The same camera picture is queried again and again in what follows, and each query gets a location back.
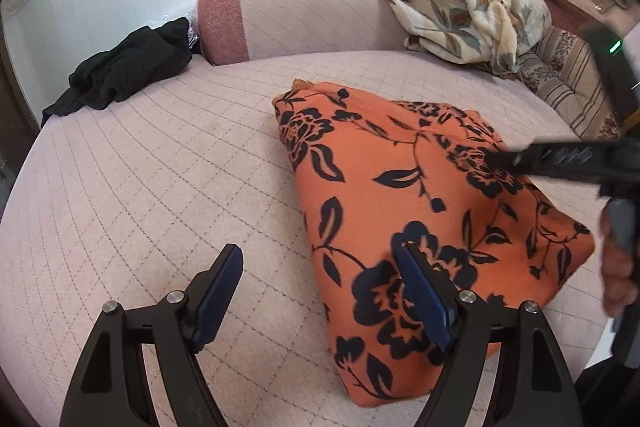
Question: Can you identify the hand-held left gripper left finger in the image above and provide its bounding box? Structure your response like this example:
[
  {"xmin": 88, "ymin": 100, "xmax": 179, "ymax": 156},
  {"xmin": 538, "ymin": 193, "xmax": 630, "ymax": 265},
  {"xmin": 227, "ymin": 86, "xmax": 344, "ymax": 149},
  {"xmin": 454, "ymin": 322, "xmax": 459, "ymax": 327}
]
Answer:
[{"xmin": 60, "ymin": 243, "xmax": 246, "ymax": 427}]

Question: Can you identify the orange black-floral garment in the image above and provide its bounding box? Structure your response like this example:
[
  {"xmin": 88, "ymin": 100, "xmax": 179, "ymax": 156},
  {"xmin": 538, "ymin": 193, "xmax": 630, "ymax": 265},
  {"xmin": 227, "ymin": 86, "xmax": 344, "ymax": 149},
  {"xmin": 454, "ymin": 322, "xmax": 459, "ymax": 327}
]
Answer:
[{"xmin": 272, "ymin": 78, "xmax": 596, "ymax": 409}]

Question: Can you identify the cream floral blanket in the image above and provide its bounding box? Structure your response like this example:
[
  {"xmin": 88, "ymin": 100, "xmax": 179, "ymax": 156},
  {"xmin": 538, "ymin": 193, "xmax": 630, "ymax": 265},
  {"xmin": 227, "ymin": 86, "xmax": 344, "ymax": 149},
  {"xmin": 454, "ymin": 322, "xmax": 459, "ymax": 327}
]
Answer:
[{"xmin": 378, "ymin": 0, "xmax": 553, "ymax": 78}]

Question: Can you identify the black crumpled cloth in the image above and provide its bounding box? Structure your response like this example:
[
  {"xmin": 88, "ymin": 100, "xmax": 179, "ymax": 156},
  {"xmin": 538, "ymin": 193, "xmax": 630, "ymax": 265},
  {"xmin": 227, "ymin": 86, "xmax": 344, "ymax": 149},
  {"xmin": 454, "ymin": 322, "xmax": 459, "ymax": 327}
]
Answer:
[{"xmin": 41, "ymin": 18, "xmax": 194, "ymax": 128}]

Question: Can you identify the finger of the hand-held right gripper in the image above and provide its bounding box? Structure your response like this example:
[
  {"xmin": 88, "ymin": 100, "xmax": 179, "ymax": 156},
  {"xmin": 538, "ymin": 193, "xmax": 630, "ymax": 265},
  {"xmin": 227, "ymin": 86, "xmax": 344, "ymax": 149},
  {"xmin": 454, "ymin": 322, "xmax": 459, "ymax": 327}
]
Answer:
[{"xmin": 482, "ymin": 141, "xmax": 608, "ymax": 184}]

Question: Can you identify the pink quilted sofa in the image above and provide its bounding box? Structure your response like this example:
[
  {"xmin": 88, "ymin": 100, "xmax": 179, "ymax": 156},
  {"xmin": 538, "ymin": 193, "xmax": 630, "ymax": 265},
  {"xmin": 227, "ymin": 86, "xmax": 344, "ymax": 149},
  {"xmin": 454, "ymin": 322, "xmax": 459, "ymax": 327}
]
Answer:
[{"xmin": 0, "ymin": 0, "xmax": 640, "ymax": 427}]

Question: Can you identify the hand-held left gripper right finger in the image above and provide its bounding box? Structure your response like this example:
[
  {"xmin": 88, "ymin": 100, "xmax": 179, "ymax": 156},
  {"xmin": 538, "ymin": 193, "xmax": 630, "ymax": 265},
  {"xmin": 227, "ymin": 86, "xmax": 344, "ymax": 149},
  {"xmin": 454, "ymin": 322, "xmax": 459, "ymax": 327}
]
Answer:
[{"xmin": 397, "ymin": 242, "xmax": 583, "ymax": 427}]

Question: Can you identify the person's right hand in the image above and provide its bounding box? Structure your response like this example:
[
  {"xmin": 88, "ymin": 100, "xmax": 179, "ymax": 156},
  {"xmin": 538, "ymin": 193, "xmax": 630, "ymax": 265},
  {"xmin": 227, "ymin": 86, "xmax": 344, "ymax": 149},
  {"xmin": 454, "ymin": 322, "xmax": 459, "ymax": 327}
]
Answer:
[{"xmin": 599, "ymin": 206, "xmax": 640, "ymax": 319}]

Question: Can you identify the striped patterned cushion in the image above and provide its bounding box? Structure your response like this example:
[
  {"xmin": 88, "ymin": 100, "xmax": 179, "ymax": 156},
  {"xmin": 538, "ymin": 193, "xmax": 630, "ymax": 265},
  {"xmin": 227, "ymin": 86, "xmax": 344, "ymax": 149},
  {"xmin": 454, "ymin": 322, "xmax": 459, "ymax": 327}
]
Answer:
[{"xmin": 517, "ymin": 24, "xmax": 627, "ymax": 140}]

